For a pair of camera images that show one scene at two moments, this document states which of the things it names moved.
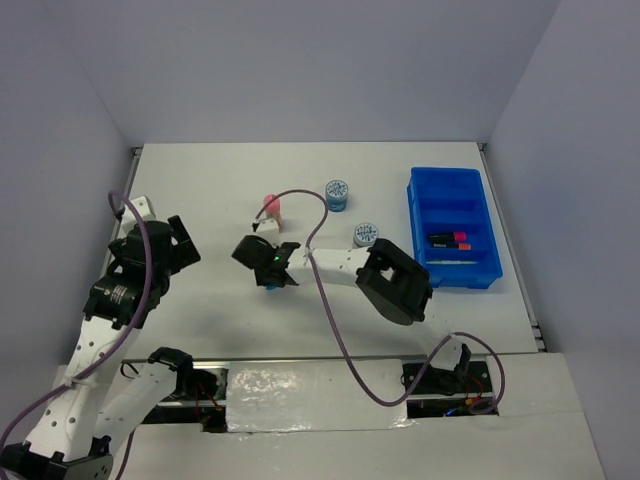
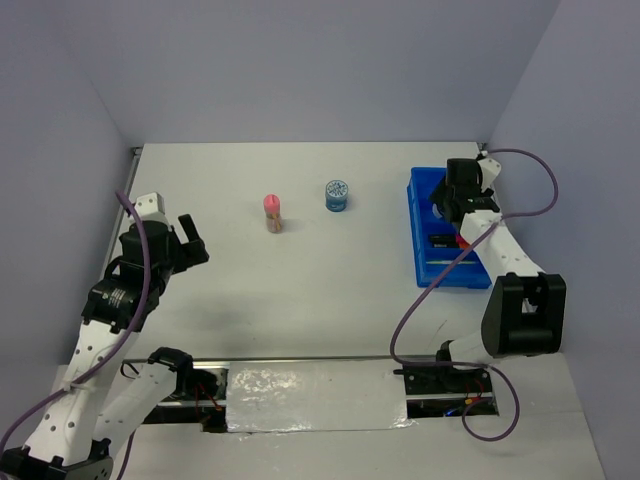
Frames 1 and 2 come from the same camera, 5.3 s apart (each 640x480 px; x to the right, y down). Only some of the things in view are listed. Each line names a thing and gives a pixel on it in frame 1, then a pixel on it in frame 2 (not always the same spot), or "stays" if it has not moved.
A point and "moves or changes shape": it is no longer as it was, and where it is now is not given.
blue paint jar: [337, 195] stays
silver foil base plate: [300, 395] stays
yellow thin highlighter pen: [450, 262] stays
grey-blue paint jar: [364, 234] → [435, 211]
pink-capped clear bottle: [273, 208] moves or changes shape
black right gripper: [261, 279] → [441, 193]
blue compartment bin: [454, 200] stays
